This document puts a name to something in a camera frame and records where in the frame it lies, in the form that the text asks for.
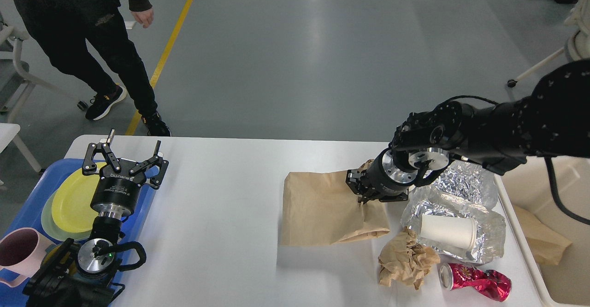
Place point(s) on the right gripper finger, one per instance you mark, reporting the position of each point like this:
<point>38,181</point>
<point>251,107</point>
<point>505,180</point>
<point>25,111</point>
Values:
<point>369,196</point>
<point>357,181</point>

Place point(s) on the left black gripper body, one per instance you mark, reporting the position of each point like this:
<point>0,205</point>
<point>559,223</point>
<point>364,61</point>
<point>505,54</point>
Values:
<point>117,192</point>

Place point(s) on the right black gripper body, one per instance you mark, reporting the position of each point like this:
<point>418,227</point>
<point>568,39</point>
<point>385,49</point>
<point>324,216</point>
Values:
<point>391,175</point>

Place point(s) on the brown paper bag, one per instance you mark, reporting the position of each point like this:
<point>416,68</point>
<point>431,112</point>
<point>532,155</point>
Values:
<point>320,209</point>

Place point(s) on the yellow plate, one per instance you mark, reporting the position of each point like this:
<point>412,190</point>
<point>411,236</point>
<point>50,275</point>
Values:
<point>71,207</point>

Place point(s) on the teal mug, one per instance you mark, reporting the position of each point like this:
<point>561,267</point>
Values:
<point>62,259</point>

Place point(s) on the white paper cup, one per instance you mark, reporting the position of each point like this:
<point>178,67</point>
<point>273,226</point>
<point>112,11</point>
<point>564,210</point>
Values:
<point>454,231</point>

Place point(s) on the pink mug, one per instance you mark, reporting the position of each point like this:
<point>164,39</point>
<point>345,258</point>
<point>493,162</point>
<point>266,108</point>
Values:
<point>22,252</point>

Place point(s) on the crushed red can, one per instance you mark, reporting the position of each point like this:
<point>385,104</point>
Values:
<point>491,284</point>

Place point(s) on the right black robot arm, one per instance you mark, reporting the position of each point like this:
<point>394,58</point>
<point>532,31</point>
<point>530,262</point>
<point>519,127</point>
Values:
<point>553,121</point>

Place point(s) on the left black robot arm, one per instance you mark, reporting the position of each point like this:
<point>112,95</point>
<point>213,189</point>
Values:
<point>82,274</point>

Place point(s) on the small crumpled brown paper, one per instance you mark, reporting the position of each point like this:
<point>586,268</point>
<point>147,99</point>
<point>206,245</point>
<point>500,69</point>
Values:
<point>366,165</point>

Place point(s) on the light green plate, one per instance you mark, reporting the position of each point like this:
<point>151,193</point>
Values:
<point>52,230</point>

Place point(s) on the large crumpled brown paper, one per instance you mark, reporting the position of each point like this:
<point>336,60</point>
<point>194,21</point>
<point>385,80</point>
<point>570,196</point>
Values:
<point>405,260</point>

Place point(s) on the blue plastic tray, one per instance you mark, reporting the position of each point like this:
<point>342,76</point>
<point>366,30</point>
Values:
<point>30,216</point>

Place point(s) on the white side table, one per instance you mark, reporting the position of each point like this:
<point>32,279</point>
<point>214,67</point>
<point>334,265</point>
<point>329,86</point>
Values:
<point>9,133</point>

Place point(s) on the white office chair left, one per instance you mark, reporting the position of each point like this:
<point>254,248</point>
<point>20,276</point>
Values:
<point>16,80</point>

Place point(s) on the person in dark clothes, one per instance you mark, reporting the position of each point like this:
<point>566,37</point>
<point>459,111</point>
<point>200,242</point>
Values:
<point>88,39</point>

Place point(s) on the brown paper in bin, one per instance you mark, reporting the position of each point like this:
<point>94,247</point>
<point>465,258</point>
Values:
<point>547,245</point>

